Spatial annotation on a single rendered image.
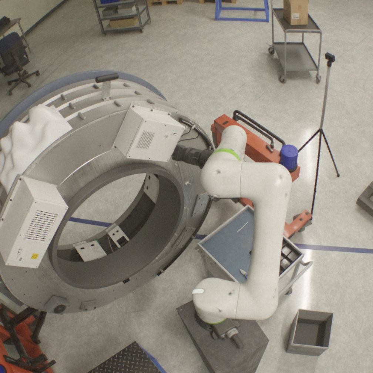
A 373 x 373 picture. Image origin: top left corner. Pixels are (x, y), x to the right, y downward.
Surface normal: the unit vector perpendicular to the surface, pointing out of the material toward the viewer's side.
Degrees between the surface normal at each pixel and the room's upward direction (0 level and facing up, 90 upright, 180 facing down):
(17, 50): 97
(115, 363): 0
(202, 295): 11
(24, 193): 35
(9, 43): 98
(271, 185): 48
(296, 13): 90
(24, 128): 58
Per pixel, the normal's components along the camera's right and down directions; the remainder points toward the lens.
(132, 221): -0.40, -0.37
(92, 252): 0.22, -0.81
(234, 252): -0.14, -0.61
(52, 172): 0.61, 0.57
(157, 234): -0.55, -0.19
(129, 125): -0.66, -0.01
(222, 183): -0.14, 0.32
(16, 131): 0.42, -0.03
